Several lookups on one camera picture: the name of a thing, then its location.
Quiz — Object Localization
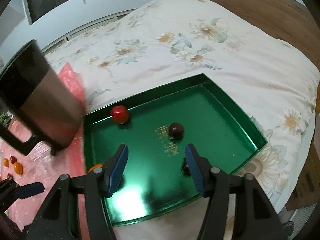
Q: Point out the green tray box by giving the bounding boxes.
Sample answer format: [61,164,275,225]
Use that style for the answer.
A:
[83,74,267,226]

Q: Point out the dark plum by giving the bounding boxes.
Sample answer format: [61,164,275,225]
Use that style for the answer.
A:
[181,158,191,177]
[168,123,184,139]

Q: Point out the pink plastic sheet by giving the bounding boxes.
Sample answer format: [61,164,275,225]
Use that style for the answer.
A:
[0,62,89,240]

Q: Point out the large orange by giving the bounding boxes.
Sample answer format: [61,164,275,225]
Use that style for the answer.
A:
[87,163,103,173]

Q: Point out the small orange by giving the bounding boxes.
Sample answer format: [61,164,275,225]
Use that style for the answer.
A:
[3,158,9,167]

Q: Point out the copper black electric kettle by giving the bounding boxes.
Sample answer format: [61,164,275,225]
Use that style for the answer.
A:
[1,40,84,155]

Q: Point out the floral bed quilt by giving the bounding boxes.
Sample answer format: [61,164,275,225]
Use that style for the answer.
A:
[42,0,320,240]

